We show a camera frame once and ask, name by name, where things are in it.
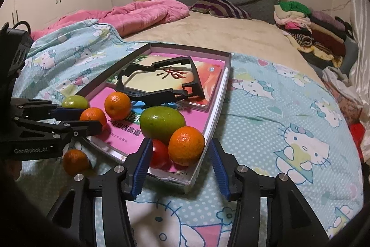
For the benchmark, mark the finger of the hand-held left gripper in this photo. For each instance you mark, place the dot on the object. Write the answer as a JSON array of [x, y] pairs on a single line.
[[86, 127], [68, 113]]

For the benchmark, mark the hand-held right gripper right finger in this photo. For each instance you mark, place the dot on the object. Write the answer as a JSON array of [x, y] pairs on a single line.
[[221, 171]]

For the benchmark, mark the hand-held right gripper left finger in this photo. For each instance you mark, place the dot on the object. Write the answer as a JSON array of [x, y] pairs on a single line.
[[141, 169]]

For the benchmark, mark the large green mango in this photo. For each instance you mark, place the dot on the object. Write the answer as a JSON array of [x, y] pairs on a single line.
[[75, 102]]

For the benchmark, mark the orange mandarin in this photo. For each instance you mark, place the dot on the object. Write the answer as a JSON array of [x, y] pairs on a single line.
[[94, 115], [186, 145], [117, 105], [75, 161]]

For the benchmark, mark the red cherry tomato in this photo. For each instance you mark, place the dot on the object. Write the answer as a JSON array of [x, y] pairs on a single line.
[[158, 153]]

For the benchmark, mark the round green mango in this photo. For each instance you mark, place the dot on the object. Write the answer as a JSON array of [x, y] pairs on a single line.
[[162, 124]]

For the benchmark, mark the gray cardboard box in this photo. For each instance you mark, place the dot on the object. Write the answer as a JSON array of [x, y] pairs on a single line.
[[222, 96]]

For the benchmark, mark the pink workbook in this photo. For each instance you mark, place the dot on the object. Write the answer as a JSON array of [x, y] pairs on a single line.
[[199, 119]]

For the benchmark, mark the blue cartoon cat blanket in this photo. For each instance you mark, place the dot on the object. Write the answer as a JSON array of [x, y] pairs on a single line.
[[274, 119]]

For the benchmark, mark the pink quilt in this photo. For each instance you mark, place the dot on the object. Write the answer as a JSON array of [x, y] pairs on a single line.
[[138, 15]]

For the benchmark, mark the beige bed sheet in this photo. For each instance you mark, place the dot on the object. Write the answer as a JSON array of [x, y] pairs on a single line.
[[216, 33]]

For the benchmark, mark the red cloth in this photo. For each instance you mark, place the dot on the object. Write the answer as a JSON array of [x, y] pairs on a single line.
[[358, 137]]

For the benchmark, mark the crumpled white cloth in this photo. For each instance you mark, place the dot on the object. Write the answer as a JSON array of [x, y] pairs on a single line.
[[335, 76]]

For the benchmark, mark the purple striped pillow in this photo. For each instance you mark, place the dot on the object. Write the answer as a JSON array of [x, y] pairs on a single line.
[[219, 8]]

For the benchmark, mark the pile of folded clothes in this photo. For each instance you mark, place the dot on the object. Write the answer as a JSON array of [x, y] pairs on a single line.
[[312, 30]]

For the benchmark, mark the gray cloth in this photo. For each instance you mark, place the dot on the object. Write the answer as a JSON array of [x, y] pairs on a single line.
[[352, 47]]

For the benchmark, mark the white satin curtain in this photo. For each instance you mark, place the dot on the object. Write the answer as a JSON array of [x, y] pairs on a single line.
[[361, 33]]

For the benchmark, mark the black plastic frame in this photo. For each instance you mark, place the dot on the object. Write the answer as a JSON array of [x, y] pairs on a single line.
[[196, 76]]

